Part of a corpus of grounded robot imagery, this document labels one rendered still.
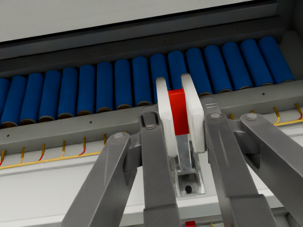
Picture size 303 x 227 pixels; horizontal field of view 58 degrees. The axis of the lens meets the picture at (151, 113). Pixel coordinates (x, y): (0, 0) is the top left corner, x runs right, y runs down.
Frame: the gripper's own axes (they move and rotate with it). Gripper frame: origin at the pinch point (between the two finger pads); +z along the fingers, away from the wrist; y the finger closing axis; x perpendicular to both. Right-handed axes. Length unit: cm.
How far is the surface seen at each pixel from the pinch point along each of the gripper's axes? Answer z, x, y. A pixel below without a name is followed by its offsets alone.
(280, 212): 9.8, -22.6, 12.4
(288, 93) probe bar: 5.6, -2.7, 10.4
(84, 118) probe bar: 6.0, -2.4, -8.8
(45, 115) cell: 7.5, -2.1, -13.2
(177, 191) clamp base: -0.5, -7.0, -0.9
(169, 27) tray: 14.7, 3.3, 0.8
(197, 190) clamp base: 0.3, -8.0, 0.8
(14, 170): 3.6, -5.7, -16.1
